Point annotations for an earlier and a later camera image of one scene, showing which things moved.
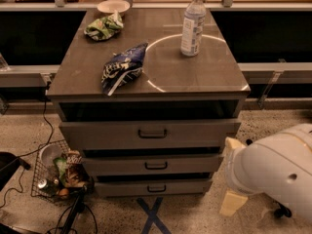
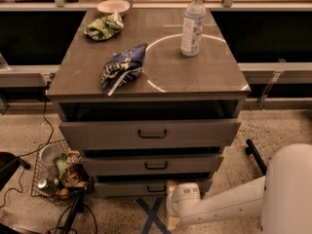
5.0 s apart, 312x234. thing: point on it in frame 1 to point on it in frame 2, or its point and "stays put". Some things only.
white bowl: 112,5 stays put
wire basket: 59,174 stays put
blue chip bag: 123,68 stays put
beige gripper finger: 231,201 to 174,218
